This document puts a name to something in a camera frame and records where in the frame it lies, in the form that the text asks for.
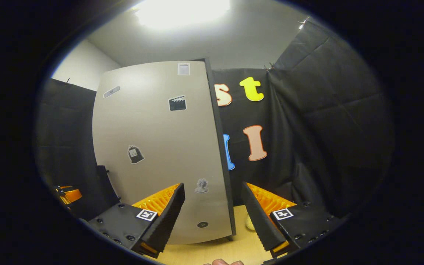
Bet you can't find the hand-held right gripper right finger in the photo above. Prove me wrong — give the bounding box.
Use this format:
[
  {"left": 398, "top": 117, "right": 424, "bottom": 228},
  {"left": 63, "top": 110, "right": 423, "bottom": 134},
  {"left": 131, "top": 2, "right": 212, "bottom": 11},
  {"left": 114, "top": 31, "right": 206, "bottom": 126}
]
[{"left": 241, "top": 181, "right": 345, "bottom": 258}]

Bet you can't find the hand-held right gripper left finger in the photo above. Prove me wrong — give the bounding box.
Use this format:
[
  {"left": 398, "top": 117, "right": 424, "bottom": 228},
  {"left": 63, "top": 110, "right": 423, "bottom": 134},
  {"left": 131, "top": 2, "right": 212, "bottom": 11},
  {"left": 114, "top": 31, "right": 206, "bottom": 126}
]
[{"left": 87, "top": 182, "right": 186, "bottom": 258}]

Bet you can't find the black cabinet door handle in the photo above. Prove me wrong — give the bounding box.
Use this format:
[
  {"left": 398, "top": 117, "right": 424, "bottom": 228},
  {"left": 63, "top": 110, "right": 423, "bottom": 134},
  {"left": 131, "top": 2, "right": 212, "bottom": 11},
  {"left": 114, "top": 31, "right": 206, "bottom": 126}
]
[{"left": 96, "top": 165, "right": 114, "bottom": 201}]

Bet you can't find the grey cabinet door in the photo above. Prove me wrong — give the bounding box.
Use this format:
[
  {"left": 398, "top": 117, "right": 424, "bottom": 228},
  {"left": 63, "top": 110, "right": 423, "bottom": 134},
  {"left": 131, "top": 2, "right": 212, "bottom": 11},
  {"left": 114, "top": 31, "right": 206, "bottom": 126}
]
[{"left": 92, "top": 61, "right": 233, "bottom": 245}]

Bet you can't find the dark grey cabinet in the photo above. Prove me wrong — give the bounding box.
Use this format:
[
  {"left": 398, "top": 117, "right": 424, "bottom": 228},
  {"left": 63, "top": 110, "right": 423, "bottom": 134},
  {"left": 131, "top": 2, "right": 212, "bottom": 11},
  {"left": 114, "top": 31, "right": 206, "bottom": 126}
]
[{"left": 192, "top": 58, "right": 237, "bottom": 241}]

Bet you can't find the black backdrop cloth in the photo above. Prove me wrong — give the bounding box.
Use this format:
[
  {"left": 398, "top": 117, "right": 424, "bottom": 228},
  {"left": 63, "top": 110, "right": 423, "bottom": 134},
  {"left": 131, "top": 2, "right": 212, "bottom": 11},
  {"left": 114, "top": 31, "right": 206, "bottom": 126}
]
[{"left": 35, "top": 20, "right": 395, "bottom": 221}]

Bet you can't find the large ceiling light panel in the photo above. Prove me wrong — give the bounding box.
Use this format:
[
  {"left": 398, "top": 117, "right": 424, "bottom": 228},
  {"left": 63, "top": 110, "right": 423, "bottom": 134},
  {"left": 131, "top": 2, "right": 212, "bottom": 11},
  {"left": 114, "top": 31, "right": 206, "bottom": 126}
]
[{"left": 133, "top": 0, "right": 232, "bottom": 30}]

